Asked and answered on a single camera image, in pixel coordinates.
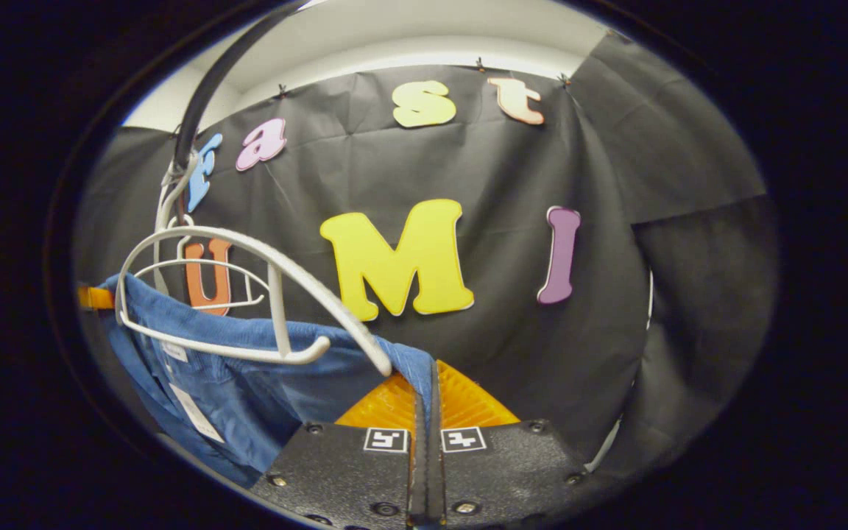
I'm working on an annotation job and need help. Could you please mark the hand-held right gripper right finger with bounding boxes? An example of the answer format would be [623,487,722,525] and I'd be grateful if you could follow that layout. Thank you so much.
[428,359,596,529]

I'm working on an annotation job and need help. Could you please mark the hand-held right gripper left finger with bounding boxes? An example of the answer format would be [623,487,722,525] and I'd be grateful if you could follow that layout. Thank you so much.
[251,367,430,530]

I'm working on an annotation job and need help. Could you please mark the blue shirt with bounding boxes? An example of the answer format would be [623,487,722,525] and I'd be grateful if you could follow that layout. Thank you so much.
[96,274,437,488]

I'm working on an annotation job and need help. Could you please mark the white plastic hanger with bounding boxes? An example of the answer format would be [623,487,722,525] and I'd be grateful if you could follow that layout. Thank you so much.
[132,212,269,311]
[115,151,394,377]

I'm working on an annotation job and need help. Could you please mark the black clothes rack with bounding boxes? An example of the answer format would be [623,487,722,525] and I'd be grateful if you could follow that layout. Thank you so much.
[173,0,311,172]

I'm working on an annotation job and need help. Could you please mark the black backdrop cloth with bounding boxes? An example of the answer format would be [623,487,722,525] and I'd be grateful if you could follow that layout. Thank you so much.
[74,33,780,479]

